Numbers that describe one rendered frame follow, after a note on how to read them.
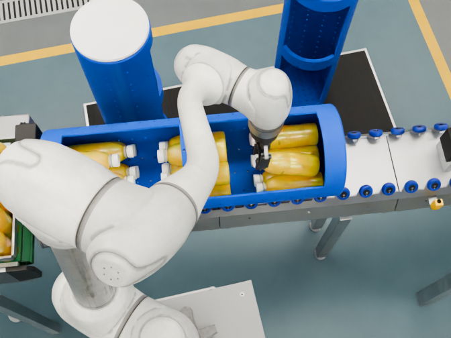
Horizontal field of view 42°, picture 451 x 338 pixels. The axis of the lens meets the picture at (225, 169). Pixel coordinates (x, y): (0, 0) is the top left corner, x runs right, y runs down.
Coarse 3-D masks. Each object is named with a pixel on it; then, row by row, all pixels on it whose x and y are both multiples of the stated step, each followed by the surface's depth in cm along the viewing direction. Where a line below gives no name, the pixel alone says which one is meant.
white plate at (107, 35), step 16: (96, 0) 208; (112, 0) 208; (128, 0) 208; (80, 16) 205; (96, 16) 205; (112, 16) 205; (128, 16) 205; (144, 16) 205; (80, 32) 203; (96, 32) 203; (112, 32) 203; (128, 32) 203; (144, 32) 203; (80, 48) 200; (96, 48) 200; (112, 48) 200; (128, 48) 200
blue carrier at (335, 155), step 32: (64, 128) 174; (96, 128) 170; (128, 128) 169; (160, 128) 184; (224, 128) 187; (320, 128) 191; (128, 160) 190; (320, 160) 193; (256, 192) 170; (288, 192) 171; (320, 192) 173
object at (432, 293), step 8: (440, 280) 240; (448, 280) 232; (424, 288) 259; (432, 288) 250; (440, 288) 241; (448, 288) 233; (416, 296) 271; (424, 296) 260; (432, 296) 251; (440, 296) 248; (424, 304) 267
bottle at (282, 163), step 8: (272, 152) 168; (280, 152) 169; (288, 152) 171; (296, 152) 172; (272, 160) 167; (280, 160) 167; (288, 160) 168; (296, 160) 170; (304, 160) 171; (312, 160) 172; (272, 168) 167; (280, 168) 168; (288, 168) 169; (296, 168) 170; (304, 168) 171; (312, 168) 172; (312, 176) 175
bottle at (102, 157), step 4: (80, 152) 170; (84, 152) 170; (88, 152) 169; (92, 152) 169; (96, 152) 169; (100, 152) 169; (104, 152) 170; (88, 156) 168; (92, 156) 168; (96, 156) 168; (100, 156) 168; (104, 156) 169; (108, 156) 170; (96, 160) 168; (100, 160) 168; (104, 160) 169; (108, 160) 170; (104, 164) 169; (108, 164) 170; (112, 164) 170; (108, 168) 171
